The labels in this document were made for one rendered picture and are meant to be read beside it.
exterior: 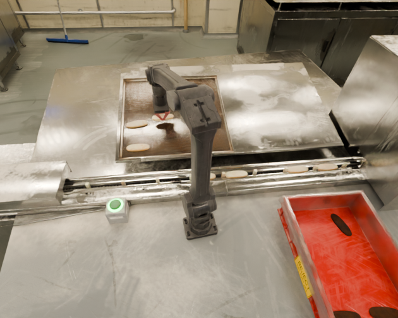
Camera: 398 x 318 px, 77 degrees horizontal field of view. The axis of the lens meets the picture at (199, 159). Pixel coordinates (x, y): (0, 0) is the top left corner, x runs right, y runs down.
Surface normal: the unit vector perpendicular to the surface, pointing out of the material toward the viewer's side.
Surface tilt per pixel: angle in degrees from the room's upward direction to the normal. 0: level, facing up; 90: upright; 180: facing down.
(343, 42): 90
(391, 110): 90
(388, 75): 90
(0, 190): 0
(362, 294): 0
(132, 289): 0
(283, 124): 10
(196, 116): 20
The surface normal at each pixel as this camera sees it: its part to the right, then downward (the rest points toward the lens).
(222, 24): 0.12, 0.75
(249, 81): 0.05, -0.52
